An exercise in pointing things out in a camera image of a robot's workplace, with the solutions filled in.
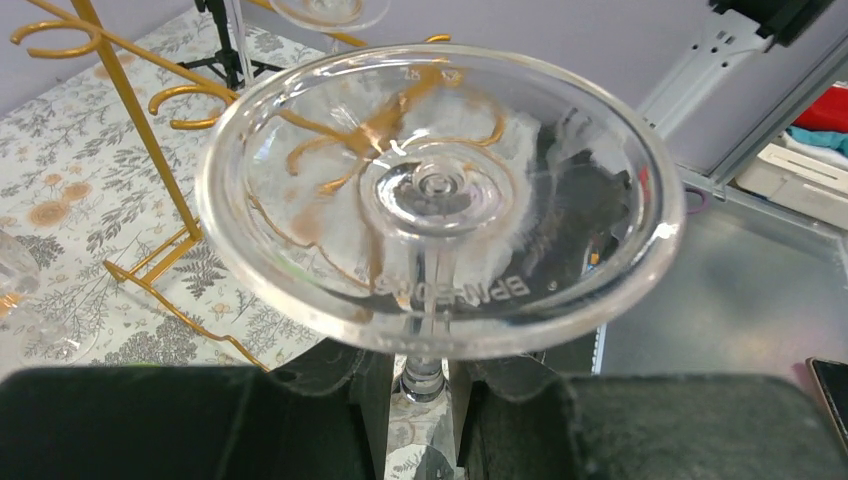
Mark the tripod stand with purple microphone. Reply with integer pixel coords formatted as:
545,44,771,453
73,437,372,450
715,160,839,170
178,0,282,90

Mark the floral patterned tablecloth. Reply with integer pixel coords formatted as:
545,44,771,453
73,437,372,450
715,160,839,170
1,1,321,369

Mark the black smartphone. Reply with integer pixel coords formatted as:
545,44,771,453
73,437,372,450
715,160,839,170
806,357,847,451

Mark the clear wine glass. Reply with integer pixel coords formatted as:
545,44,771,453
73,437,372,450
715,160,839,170
1,232,99,367
194,43,686,479
268,0,391,47

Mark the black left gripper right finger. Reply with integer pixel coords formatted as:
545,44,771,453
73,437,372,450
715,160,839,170
457,357,847,479

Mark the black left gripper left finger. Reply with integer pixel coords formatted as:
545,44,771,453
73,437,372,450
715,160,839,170
1,340,394,479

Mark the gold wire wine glass rack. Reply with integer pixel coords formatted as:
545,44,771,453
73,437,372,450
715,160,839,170
9,0,508,372

